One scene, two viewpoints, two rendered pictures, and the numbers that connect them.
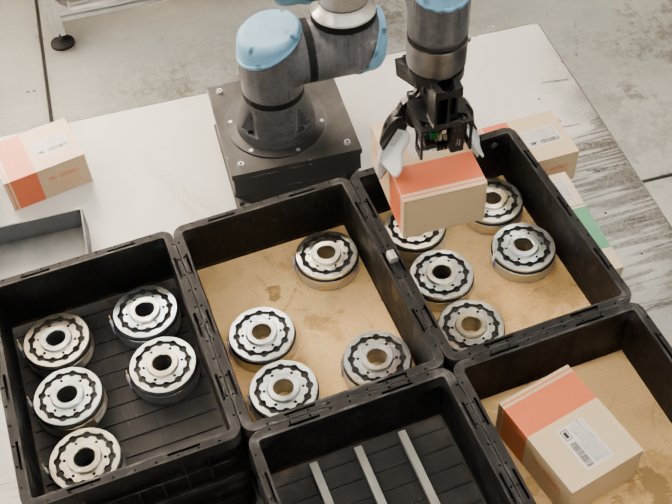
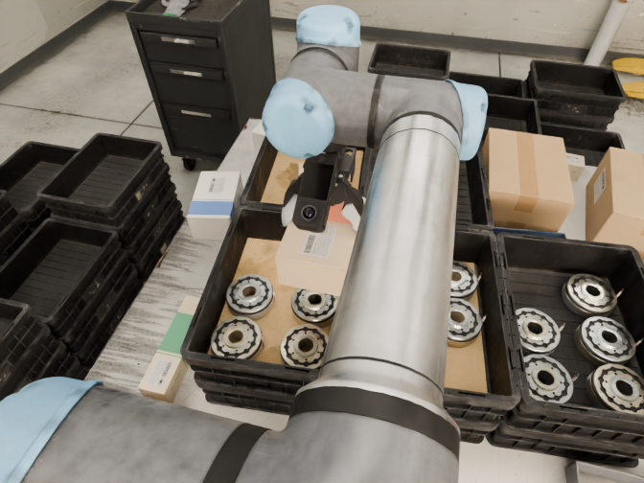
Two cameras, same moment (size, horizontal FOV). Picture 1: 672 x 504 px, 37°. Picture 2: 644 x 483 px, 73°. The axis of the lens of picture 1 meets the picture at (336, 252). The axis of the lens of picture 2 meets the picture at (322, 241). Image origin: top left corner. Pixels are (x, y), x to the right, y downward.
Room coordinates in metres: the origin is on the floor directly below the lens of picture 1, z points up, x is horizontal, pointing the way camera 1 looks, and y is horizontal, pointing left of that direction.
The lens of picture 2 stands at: (1.45, 0.08, 1.65)
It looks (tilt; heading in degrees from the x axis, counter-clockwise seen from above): 49 degrees down; 206
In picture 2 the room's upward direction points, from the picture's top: straight up
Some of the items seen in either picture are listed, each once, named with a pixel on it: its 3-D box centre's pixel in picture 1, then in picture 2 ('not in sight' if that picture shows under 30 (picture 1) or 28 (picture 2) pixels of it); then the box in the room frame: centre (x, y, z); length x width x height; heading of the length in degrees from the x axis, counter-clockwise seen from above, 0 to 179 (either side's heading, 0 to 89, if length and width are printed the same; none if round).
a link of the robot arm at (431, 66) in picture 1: (439, 49); not in sight; (0.98, -0.15, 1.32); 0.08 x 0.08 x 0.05
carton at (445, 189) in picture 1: (426, 171); (323, 241); (1.00, -0.14, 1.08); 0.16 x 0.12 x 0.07; 12
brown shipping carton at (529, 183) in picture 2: not in sight; (518, 183); (0.29, 0.18, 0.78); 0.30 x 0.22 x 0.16; 11
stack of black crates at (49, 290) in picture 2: not in sight; (69, 292); (1.03, -1.17, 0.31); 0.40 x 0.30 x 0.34; 12
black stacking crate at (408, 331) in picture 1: (303, 316); (424, 312); (0.92, 0.06, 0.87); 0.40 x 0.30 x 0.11; 17
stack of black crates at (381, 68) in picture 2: not in sight; (403, 99); (-0.71, -0.46, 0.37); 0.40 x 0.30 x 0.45; 102
